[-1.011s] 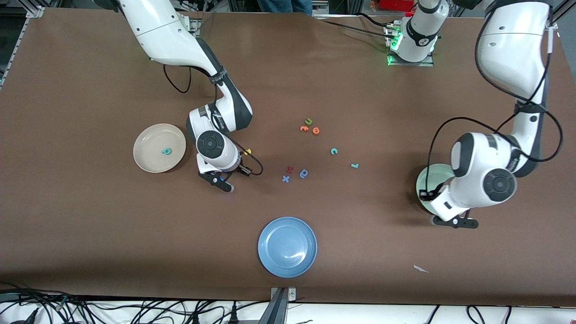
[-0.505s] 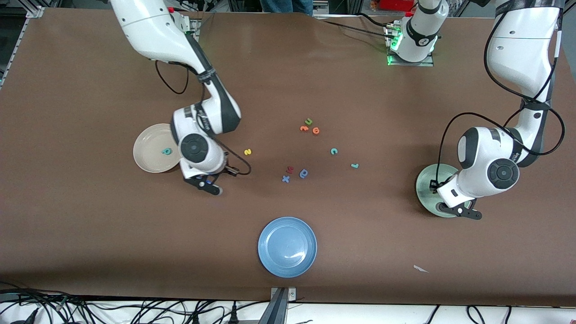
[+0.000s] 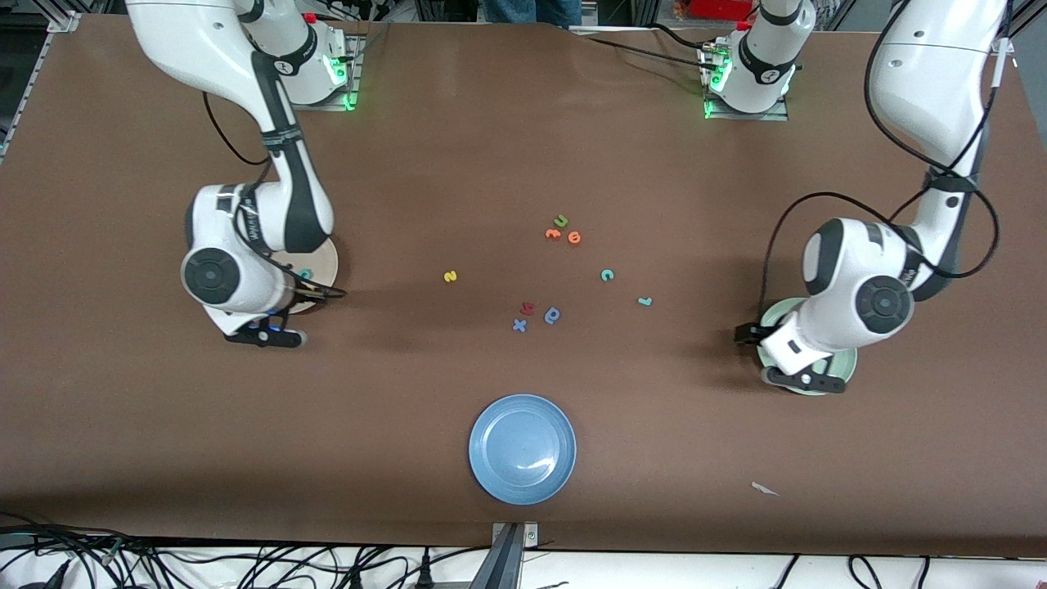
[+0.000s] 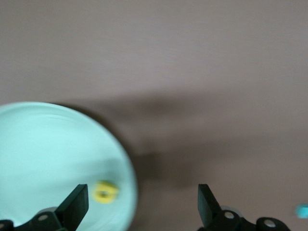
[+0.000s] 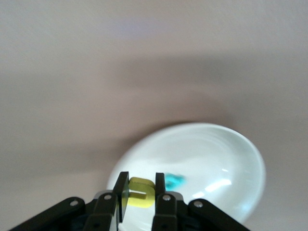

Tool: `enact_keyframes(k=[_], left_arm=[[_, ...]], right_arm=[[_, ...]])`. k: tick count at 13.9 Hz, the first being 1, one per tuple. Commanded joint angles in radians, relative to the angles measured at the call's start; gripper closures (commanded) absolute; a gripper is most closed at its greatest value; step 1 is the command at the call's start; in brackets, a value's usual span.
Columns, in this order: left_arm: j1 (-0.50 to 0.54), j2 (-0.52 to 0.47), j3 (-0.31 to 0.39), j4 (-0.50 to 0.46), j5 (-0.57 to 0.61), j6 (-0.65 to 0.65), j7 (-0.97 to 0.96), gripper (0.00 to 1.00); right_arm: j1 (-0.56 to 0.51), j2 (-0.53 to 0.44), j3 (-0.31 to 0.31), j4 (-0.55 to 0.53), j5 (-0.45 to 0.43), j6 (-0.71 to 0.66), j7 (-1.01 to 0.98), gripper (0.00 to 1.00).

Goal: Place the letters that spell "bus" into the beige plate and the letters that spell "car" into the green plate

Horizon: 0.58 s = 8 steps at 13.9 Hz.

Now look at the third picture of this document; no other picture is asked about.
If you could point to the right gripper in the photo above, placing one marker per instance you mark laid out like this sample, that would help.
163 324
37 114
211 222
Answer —
313 291

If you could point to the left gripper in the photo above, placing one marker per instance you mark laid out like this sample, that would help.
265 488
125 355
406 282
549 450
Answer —
751 334

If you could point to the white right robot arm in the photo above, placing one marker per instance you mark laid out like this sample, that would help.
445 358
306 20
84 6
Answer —
213 41

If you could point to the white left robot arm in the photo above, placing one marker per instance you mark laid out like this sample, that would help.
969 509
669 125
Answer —
932 74

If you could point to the beige brown plate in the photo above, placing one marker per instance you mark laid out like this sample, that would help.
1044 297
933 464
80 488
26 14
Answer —
323 262

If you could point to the pale green plate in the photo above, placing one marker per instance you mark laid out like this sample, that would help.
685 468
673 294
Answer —
849 361

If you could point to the white paper scrap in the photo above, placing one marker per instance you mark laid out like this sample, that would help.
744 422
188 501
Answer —
765 488

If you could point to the brown table cover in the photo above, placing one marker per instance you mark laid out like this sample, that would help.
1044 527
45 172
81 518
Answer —
164 409

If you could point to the blue foam letter a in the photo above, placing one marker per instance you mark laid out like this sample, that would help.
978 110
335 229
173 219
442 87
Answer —
558 319

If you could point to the blue plate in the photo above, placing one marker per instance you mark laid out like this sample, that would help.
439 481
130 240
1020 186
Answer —
522 450

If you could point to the black power plug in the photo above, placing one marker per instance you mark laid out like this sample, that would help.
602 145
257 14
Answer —
424 575
356 579

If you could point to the red box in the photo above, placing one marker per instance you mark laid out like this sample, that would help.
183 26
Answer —
720 8

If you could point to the person in blue jeans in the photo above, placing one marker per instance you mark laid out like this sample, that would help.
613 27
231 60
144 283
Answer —
532 10

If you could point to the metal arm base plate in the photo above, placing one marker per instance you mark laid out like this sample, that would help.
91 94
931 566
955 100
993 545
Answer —
353 82
781 113

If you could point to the metal table bracket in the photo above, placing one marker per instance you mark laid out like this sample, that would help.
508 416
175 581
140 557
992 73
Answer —
509 556

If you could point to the aluminium frame profile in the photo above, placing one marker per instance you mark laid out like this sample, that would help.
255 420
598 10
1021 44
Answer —
1014 45
64 22

